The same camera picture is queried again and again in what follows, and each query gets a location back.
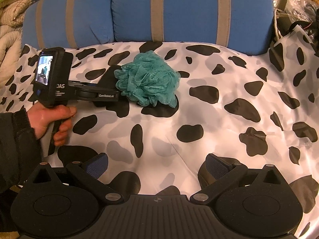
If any teal mesh bath loofah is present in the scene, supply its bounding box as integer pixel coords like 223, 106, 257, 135
114, 51, 181, 108

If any person left forearm sleeve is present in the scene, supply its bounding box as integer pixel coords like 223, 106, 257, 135
1, 109, 41, 232

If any blue striped cushion right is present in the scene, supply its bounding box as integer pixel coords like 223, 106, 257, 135
111, 0, 274, 55

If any person left hand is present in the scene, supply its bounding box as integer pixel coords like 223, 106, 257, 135
27, 102, 77, 146

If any cream quilted blanket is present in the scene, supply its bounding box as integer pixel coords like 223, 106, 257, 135
0, 0, 31, 87

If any cow print blanket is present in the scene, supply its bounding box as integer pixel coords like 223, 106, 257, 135
1, 26, 318, 238

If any black pouch with cord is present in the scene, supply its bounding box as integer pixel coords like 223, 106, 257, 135
93, 65, 125, 107

